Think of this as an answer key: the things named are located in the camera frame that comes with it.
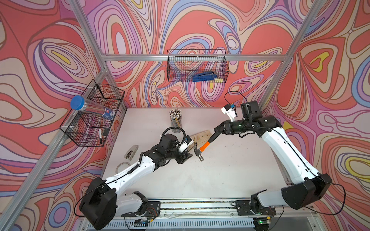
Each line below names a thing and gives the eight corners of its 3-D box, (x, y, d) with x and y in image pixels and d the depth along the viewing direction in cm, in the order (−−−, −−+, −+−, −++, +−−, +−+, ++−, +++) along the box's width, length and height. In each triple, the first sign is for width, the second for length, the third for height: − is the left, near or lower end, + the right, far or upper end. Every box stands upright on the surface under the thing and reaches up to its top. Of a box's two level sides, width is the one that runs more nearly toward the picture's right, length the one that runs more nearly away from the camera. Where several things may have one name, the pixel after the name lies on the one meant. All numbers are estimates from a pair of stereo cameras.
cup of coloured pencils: (171, 133, 106) (169, 116, 92) (172, 125, 111) (170, 108, 96) (181, 133, 106) (180, 116, 92) (181, 125, 111) (181, 108, 96)
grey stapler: (124, 158, 92) (123, 157, 91) (133, 145, 99) (132, 143, 97) (131, 160, 91) (130, 159, 90) (139, 147, 98) (138, 145, 96)
